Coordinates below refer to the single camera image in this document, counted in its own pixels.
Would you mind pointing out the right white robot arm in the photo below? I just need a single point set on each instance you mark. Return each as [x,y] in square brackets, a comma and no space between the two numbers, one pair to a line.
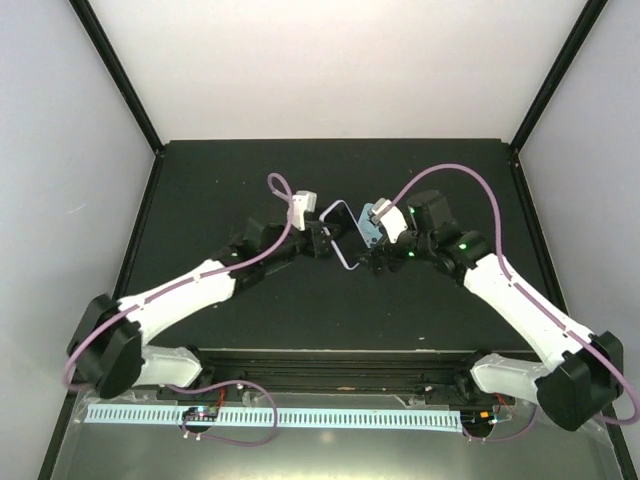
[434,236]

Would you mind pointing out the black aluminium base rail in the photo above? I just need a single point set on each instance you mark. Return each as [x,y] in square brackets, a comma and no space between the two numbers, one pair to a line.
[452,378]

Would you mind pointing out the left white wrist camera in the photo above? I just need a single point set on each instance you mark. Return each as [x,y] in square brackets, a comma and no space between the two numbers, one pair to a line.
[303,202]

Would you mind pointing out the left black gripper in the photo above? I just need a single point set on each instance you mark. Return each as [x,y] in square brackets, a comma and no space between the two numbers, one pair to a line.
[317,242]

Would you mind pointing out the left controller board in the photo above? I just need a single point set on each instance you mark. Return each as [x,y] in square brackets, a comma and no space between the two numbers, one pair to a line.
[207,414]

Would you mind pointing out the controller board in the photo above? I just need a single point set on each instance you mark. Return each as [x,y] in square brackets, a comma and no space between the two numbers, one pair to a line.
[207,414]
[482,417]

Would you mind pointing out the black frame post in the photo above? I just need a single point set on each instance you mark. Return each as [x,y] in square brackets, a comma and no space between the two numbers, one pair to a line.
[580,31]
[90,22]

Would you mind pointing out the light blue cased phone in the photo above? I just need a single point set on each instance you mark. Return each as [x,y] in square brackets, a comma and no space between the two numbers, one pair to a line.
[372,234]

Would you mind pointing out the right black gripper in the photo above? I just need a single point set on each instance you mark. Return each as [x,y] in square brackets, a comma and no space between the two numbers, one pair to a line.
[377,264]

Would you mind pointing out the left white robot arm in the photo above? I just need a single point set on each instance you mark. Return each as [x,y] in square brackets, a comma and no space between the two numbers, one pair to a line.
[111,348]

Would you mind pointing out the right black frame post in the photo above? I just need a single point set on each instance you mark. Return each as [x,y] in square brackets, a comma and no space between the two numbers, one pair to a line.
[580,31]

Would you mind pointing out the lilac phone case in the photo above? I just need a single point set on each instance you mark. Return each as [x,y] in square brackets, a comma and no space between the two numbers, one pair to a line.
[345,235]

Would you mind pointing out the black smartphone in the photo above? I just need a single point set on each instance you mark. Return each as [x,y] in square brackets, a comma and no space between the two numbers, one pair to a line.
[347,232]

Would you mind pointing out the right controller board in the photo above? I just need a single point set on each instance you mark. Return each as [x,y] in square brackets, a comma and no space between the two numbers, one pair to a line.
[482,417]

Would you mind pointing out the left black frame post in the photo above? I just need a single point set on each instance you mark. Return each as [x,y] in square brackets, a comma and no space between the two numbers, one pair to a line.
[90,22]

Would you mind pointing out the white slotted cable duct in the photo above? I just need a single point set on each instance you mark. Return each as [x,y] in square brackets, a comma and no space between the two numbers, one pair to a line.
[311,418]

